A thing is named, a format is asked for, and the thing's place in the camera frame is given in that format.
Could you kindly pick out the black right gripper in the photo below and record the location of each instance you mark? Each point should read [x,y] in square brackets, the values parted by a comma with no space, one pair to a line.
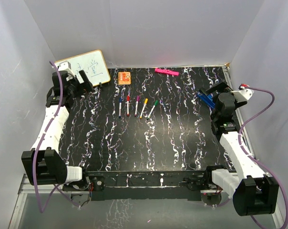
[221,88]

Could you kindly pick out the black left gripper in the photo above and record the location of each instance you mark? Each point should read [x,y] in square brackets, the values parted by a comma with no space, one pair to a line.
[86,87]

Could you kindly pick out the white pen with blue end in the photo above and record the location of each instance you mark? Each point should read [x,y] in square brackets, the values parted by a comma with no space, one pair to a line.
[120,107]

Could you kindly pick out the white pen with magenta end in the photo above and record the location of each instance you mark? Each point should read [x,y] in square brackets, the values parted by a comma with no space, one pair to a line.
[136,108]

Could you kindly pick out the white pen with green end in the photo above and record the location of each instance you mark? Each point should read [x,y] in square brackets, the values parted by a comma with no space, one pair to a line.
[151,111]

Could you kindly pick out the white pen with yellow end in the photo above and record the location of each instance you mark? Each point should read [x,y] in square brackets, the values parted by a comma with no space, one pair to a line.
[142,111]

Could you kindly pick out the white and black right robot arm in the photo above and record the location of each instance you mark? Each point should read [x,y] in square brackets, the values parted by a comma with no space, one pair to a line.
[253,192]

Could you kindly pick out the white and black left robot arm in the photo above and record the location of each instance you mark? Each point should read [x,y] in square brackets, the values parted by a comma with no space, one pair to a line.
[42,163]

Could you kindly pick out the blue stapler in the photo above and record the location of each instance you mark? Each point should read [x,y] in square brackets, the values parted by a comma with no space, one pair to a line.
[206,98]

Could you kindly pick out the orange spiral notebook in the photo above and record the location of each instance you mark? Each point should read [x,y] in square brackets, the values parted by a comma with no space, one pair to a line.
[124,78]

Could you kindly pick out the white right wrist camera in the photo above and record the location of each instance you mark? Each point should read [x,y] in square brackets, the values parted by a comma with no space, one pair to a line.
[243,94]

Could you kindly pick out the small whiteboard with wooden frame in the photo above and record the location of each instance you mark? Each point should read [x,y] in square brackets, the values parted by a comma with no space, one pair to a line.
[93,64]

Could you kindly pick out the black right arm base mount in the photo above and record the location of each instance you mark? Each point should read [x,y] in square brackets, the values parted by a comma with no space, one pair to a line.
[201,183]

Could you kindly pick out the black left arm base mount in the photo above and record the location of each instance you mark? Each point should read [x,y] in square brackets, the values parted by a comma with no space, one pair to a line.
[88,183]

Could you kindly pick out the aluminium front rail frame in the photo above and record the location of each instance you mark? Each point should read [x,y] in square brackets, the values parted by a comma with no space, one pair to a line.
[126,208]

